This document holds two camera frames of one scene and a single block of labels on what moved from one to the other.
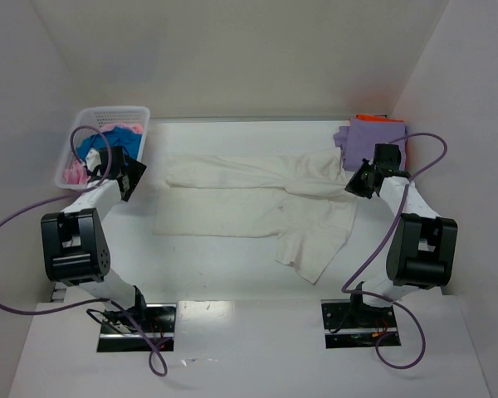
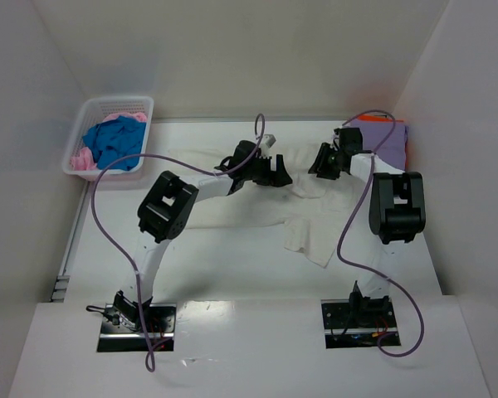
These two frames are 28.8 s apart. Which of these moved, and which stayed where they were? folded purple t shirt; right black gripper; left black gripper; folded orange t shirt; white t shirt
Moved: right black gripper; white t shirt; left black gripper
Stayed: folded orange t shirt; folded purple t shirt
